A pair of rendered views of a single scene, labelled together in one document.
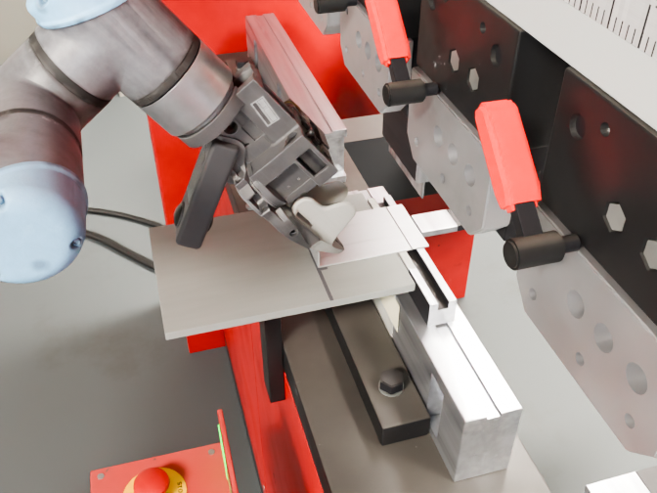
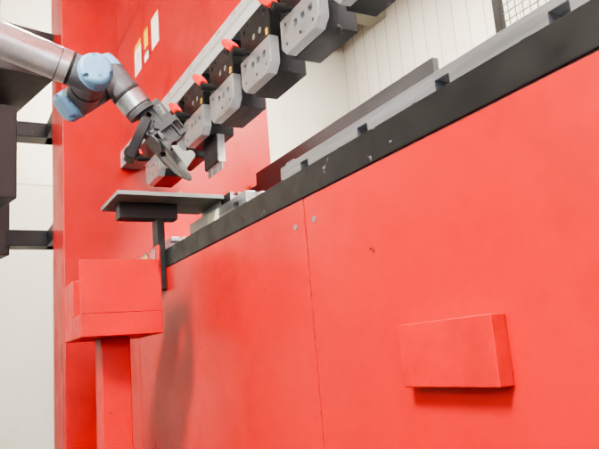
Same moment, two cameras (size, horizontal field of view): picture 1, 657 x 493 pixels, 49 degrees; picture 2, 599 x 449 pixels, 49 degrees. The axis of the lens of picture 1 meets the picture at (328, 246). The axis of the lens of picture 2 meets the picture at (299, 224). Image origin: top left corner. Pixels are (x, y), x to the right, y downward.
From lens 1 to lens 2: 1.37 m
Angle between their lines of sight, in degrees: 51
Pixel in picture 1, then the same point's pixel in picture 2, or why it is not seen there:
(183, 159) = (83, 362)
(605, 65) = (244, 17)
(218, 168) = (143, 125)
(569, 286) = (250, 63)
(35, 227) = (102, 62)
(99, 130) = not seen: outside the picture
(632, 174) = (252, 24)
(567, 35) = (238, 24)
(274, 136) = (163, 118)
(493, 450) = not seen: hidden behind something
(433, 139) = (217, 102)
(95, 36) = not seen: hidden behind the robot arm
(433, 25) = (213, 75)
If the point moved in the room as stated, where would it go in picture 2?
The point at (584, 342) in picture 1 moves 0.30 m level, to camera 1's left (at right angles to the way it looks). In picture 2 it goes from (256, 69) to (111, 66)
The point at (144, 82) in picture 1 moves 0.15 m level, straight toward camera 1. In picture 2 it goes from (122, 85) to (138, 60)
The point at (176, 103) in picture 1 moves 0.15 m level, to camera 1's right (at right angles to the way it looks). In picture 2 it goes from (132, 93) to (195, 94)
